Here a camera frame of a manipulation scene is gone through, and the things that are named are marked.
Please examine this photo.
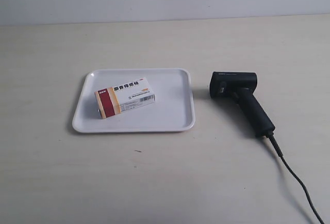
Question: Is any black scanner cable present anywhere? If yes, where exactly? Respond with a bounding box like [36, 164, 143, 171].
[267, 131, 326, 224]

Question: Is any white medicine box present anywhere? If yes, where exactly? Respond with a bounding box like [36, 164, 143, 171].
[95, 77, 156, 119]

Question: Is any white rectangular plastic tray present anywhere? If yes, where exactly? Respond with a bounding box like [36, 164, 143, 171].
[72, 68, 195, 133]

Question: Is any black handheld barcode scanner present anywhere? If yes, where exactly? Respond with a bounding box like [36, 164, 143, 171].
[209, 71, 275, 137]

